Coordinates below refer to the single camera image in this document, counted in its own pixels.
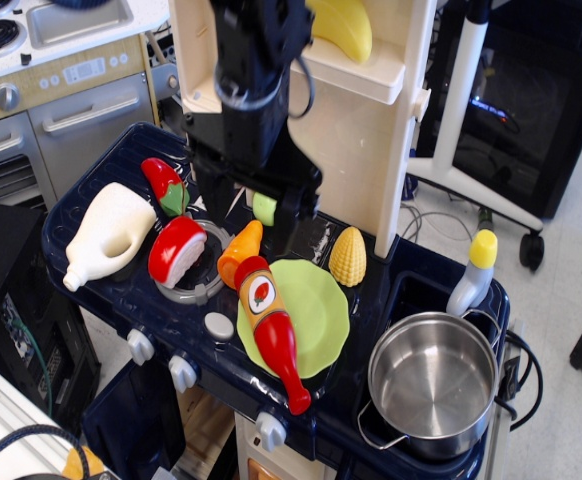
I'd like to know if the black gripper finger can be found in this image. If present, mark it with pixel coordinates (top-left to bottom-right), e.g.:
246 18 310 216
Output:
194 162 239 223
272 188 316 256

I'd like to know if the grey middle stove knob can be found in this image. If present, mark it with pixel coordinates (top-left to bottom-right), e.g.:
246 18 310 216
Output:
168 355 198 394

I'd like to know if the yellow toy banana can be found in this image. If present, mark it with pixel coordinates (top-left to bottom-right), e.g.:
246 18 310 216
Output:
305 0 373 63

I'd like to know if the black cable on right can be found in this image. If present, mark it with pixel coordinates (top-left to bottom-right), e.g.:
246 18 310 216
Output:
493 329 544 431

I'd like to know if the wooden grey toy kitchen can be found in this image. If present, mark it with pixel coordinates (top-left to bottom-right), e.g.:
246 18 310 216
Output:
0 1 169 208

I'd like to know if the grey stove knob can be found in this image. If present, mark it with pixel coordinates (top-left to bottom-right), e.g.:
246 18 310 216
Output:
168 355 198 394
127 329 155 366
255 412 287 452

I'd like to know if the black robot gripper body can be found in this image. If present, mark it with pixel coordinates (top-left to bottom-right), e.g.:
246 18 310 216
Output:
183 74 322 212

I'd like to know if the stainless steel pot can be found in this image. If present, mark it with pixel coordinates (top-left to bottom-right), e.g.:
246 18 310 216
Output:
363 310 502 461

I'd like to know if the white toy jug bottle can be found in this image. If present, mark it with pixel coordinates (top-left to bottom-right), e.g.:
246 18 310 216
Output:
63 182 157 292

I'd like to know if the black braided cable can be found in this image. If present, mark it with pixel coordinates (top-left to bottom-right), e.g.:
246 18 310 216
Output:
0 424 92 480

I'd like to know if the yellow object at bottom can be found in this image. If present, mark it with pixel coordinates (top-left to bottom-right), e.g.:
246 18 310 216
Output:
62 447 105 480

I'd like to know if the grey right stove knob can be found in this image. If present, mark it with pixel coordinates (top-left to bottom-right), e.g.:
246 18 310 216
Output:
255 412 287 452

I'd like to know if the white rolling stand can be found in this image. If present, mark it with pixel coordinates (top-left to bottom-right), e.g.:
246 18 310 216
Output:
407 1 545 272

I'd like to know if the grey round button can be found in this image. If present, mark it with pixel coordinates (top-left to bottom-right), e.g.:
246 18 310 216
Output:
204 312 235 342

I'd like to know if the yellow toy corn cob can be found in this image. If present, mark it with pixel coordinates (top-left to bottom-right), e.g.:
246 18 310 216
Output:
328 226 367 287

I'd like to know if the red toy ketchup bottle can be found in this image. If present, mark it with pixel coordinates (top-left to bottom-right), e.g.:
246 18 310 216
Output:
234 256 312 416

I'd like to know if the orange toy carrot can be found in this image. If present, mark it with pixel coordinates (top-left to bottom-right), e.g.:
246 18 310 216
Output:
217 220 263 289

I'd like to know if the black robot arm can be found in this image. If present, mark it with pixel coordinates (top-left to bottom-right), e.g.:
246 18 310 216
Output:
183 1 322 256

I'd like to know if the cream toy kitchen shelf tower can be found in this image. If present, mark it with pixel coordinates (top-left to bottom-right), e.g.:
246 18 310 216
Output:
169 1 435 258

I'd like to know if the green toy apple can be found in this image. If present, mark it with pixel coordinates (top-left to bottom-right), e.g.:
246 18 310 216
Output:
252 192 277 227

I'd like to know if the red and white toy sushi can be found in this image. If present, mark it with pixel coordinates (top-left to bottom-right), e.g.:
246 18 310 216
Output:
148 216 207 289

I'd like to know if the grey toy stove burner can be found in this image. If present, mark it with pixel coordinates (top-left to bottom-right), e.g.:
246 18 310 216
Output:
151 218 233 306

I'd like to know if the red toy chili pepper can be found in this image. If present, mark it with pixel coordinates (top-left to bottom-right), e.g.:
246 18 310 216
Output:
141 157 189 217

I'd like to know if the black computer case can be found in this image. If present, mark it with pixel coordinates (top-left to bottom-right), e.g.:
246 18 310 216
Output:
0 205 100 435

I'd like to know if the dark blue toy kitchen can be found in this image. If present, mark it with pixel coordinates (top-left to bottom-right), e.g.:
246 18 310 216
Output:
41 122 512 480

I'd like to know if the light green toy plate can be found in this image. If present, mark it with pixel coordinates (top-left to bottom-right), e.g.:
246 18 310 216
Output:
235 256 350 379

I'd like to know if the grey left stove knob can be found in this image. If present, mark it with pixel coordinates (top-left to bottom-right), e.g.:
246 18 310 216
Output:
127 329 155 366

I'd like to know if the grey bottle with yellow cap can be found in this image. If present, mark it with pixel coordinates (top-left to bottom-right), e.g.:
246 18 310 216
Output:
446 229 498 316

